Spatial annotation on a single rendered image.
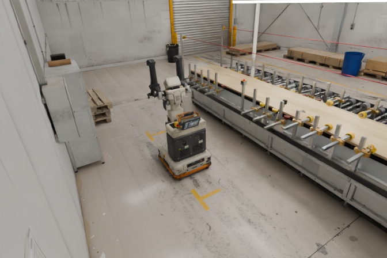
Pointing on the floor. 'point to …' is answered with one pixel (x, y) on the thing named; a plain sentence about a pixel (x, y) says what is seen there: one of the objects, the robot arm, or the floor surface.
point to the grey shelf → (95, 151)
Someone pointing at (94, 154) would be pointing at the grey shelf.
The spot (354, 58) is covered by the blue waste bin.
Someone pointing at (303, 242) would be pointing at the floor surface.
